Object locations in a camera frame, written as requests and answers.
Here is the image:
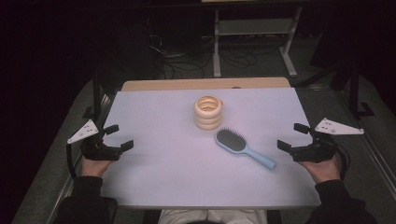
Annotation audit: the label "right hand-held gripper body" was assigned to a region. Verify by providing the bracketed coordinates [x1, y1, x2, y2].
[289, 117, 365, 164]

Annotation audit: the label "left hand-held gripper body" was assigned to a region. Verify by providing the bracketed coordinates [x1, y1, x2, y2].
[66, 119, 123, 161]

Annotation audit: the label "blue hairbrush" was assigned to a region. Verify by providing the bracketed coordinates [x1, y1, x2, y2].
[215, 127, 277, 171]

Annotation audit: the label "cream ribbed round holder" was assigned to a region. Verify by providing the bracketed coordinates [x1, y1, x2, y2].
[193, 94, 225, 131]

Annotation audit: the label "person's left hand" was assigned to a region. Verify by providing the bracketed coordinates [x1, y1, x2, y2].
[80, 154, 115, 179]

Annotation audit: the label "person's right hand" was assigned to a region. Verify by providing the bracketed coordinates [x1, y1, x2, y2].
[298, 152, 343, 185]

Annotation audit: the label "black metal stand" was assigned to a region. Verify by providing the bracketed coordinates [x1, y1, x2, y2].
[81, 74, 125, 120]
[295, 60, 376, 119]

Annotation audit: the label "white metal stand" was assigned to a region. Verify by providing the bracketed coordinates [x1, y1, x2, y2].
[212, 6, 304, 78]

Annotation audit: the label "person's light trousers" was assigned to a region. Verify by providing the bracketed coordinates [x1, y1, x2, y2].
[158, 209, 269, 224]

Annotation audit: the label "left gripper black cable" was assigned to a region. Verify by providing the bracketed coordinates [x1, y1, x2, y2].
[65, 143, 78, 180]

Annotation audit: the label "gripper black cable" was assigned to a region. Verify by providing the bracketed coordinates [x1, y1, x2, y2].
[334, 143, 351, 181]
[65, 143, 78, 180]

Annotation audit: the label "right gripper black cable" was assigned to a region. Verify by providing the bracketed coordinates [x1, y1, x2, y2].
[334, 143, 351, 181]

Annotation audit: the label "black cables on floor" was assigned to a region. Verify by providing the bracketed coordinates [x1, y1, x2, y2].
[146, 18, 281, 80]

